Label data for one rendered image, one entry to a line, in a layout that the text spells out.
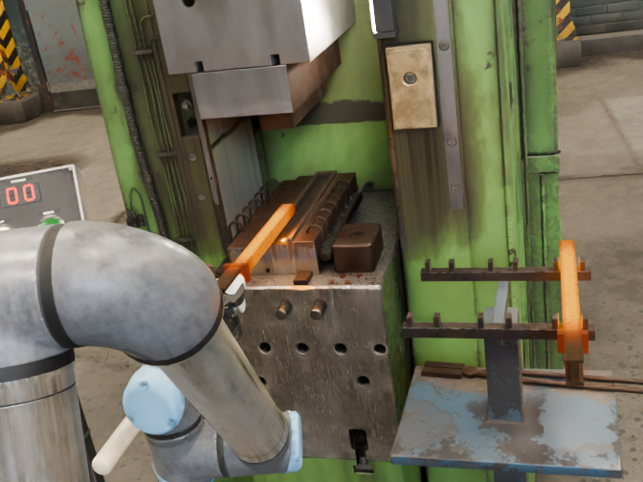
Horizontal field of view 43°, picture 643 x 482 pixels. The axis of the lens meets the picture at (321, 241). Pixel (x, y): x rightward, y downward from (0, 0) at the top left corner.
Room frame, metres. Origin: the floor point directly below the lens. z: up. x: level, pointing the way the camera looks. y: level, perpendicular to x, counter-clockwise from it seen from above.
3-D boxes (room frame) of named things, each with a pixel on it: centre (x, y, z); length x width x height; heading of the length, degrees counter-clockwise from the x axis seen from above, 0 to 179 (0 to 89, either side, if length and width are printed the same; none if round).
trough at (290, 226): (1.78, 0.02, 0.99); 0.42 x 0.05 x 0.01; 162
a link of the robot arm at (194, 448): (1.03, 0.25, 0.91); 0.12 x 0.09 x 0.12; 84
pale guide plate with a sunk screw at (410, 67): (1.62, -0.23, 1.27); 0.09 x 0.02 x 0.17; 72
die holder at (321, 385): (1.78, -0.01, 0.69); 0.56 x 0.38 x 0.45; 162
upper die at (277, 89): (1.79, 0.05, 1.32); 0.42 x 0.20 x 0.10; 162
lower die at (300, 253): (1.79, 0.05, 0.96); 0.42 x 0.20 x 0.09; 162
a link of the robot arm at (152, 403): (1.04, 0.26, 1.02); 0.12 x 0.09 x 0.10; 162
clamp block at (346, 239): (1.59, -0.08, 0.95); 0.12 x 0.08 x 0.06; 162
